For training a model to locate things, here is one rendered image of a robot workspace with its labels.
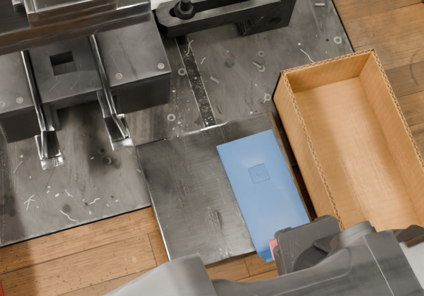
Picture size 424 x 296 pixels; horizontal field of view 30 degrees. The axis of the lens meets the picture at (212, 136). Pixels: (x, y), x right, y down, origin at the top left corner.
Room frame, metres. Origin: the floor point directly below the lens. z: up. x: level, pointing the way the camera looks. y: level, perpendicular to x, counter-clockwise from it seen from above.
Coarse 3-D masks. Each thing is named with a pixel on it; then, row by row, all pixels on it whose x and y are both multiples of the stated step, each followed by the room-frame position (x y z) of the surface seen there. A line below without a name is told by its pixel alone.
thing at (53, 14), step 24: (0, 0) 0.37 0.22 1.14; (24, 0) 0.35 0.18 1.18; (48, 0) 0.35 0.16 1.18; (72, 0) 0.36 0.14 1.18; (96, 0) 0.36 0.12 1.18; (120, 0) 0.39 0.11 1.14; (144, 0) 0.40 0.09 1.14; (0, 24) 0.34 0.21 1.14; (24, 24) 0.35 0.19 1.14; (48, 24) 0.34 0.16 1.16; (72, 24) 0.36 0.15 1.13; (96, 24) 0.37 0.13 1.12; (120, 24) 0.38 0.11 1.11; (0, 48) 0.33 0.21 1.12; (24, 48) 0.34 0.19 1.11
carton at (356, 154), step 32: (320, 64) 0.47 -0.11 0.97; (352, 64) 0.49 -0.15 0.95; (288, 96) 0.42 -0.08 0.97; (320, 96) 0.46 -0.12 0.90; (352, 96) 0.47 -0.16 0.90; (384, 96) 0.45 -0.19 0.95; (288, 128) 0.40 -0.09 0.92; (320, 128) 0.41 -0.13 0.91; (352, 128) 0.42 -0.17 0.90; (384, 128) 0.43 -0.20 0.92; (320, 160) 0.37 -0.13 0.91; (352, 160) 0.38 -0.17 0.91; (384, 160) 0.39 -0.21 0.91; (416, 160) 0.37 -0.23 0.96; (320, 192) 0.32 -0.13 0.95; (352, 192) 0.34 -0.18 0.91; (384, 192) 0.35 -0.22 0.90; (416, 192) 0.35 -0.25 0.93; (352, 224) 0.30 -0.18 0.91; (384, 224) 0.31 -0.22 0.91; (416, 224) 0.32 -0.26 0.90
